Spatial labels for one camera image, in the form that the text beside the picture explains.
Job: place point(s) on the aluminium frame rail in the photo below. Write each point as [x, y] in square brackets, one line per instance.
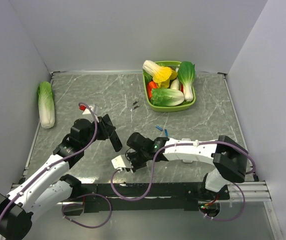
[136, 193]

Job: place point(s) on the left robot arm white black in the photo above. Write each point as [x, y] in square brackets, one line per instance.
[51, 183]

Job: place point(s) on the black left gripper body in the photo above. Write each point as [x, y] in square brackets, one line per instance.
[101, 134]

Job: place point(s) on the red pepper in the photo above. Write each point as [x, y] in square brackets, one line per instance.
[151, 85]

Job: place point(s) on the yellow leaf cabbage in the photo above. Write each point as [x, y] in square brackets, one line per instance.
[161, 75]

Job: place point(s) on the white radish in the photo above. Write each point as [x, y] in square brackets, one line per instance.
[175, 85]

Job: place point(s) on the white remote control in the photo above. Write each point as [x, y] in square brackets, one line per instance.
[187, 151]

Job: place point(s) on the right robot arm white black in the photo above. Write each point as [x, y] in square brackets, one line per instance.
[228, 158]

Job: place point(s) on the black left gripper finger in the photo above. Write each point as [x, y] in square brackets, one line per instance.
[105, 121]
[110, 130]

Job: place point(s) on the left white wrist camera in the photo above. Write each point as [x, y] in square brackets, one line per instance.
[89, 113]

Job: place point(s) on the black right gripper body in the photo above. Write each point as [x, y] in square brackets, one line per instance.
[138, 159]

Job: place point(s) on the green bok choy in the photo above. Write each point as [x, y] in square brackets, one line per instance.
[186, 76]

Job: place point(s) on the green lettuce head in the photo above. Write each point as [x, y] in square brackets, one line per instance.
[164, 97]

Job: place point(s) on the black remote control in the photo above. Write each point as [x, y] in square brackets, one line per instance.
[115, 141]

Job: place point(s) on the green plastic basket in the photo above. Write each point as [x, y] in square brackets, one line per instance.
[183, 106]

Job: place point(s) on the napa cabbage on table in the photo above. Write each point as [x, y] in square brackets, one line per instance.
[46, 105]

